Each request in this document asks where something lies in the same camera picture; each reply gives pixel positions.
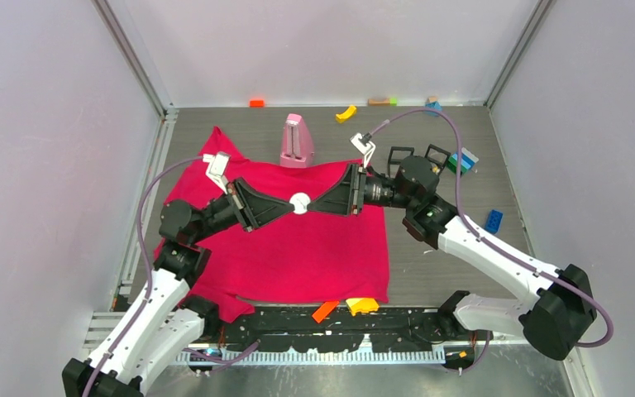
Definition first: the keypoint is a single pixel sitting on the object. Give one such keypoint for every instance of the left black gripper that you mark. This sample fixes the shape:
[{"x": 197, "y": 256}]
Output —
[{"x": 252, "y": 208}]

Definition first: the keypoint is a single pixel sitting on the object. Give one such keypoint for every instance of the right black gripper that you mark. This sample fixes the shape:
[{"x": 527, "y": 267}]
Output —
[{"x": 346, "y": 198}]

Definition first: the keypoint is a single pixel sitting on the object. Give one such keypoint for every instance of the round silver brooch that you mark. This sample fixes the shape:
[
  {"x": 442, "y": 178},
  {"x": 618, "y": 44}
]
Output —
[{"x": 300, "y": 202}]

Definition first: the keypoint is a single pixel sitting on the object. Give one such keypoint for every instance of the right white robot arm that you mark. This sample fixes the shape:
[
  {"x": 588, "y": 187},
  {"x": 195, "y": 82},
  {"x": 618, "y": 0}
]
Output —
[{"x": 550, "y": 307}]

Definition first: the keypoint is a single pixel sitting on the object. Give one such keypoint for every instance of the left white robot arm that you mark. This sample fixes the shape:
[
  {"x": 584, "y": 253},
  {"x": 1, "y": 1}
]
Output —
[{"x": 163, "y": 320}]

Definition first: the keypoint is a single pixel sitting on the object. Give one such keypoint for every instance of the pink metronome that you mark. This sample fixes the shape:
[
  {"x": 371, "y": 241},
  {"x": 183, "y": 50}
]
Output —
[{"x": 297, "y": 150}]

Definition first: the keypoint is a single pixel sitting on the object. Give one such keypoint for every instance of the yellow curved block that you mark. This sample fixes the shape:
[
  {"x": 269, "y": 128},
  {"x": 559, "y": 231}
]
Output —
[{"x": 347, "y": 114}]

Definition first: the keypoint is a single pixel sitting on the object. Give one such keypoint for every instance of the orange rectangular block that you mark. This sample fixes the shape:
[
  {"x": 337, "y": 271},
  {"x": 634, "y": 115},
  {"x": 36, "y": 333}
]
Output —
[{"x": 321, "y": 313}]

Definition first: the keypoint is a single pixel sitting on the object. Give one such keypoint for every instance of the yellow block pile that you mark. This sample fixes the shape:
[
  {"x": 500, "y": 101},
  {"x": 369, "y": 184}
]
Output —
[{"x": 362, "y": 305}]

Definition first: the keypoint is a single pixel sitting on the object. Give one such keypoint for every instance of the small orange block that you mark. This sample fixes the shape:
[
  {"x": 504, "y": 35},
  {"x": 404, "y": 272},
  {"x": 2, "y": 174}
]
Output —
[{"x": 257, "y": 103}]

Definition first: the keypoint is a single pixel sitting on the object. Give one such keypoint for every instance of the tan wooden block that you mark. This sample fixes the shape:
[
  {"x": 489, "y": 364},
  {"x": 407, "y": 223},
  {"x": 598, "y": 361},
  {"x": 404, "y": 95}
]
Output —
[{"x": 389, "y": 101}]

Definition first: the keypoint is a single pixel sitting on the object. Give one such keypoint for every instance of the blue triangular block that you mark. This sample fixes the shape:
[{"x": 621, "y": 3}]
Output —
[{"x": 433, "y": 103}]

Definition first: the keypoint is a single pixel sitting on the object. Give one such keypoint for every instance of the stacked green blue bricks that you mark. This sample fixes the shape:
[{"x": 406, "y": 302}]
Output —
[{"x": 468, "y": 161}]

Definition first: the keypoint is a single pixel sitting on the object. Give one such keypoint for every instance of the blue lego brick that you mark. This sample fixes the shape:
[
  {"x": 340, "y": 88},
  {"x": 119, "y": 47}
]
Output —
[{"x": 494, "y": 221}]

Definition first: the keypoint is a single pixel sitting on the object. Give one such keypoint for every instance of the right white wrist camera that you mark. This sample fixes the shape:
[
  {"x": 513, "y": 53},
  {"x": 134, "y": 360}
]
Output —
[{"x": 364, "y": 144}]

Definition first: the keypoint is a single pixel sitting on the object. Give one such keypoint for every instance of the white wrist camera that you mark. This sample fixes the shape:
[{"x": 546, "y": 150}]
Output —
[
  {"x": 217, "y": 165},
  {"x": 364, "y": 144}
]

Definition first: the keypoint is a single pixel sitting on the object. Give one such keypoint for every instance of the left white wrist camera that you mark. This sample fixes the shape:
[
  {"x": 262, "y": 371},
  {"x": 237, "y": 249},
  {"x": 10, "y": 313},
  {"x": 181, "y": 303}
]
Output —
[{"x": 217, "y": 165}]

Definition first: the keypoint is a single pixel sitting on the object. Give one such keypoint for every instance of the left black display frame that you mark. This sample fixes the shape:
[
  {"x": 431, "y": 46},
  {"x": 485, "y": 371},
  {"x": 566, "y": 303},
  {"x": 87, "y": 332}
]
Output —
[{"x": 396, "y": 155}]

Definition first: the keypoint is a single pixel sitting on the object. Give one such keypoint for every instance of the black display frame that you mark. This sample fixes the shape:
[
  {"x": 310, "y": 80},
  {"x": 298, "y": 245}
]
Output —
[
  {"x": 438, "y": 157},
  {"x": 396, "y": 155}
]

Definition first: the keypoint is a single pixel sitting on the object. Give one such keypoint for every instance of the right black display frame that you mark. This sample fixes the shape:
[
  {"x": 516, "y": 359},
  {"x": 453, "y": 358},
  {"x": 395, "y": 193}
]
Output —
[{"x": 438, "y": 157}]

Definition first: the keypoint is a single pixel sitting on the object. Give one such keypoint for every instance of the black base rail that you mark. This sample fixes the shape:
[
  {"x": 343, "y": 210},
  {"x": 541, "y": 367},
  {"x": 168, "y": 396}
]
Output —
[{"x": 389, "y": 329}]

